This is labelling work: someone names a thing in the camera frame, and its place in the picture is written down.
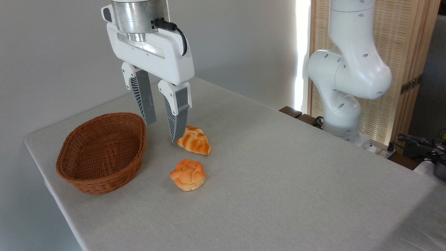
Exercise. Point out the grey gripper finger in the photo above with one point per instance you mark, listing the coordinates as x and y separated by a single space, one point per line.
144 101
181 111

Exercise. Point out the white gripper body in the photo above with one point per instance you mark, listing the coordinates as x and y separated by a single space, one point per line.
163 59

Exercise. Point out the round knotted bread roll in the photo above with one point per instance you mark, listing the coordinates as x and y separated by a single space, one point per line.
188 176

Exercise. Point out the long braided bread roll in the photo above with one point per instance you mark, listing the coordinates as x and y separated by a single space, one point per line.
197 143

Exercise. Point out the brown wicker basket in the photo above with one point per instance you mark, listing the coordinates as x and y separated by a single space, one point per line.
101 157

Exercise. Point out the beige tablecloth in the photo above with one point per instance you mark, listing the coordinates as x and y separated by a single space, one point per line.
261 181

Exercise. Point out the dark brown wooden furniture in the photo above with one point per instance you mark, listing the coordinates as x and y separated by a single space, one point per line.
292 112

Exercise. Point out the white power strip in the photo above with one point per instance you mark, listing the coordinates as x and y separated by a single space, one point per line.
381 150

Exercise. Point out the wooden slatted folding screen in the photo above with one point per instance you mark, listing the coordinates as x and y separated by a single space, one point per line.
404 38

